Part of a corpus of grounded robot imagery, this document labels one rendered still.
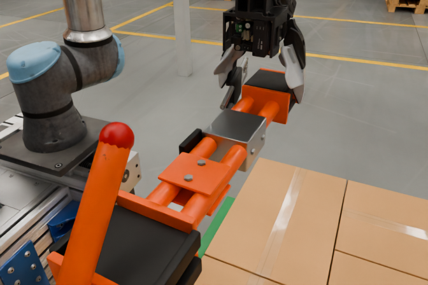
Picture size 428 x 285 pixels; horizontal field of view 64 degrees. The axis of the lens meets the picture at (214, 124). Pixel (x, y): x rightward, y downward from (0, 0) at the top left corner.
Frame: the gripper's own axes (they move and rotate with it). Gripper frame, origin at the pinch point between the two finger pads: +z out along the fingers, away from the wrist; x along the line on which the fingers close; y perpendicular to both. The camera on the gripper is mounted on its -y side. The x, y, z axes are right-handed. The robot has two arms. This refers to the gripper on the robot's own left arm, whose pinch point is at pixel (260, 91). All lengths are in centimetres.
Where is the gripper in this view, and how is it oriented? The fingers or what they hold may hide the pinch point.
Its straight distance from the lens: 56.5
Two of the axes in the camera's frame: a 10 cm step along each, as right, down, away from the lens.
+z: 0.1, 8.6, 5.2
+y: -4.4, 4.7, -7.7
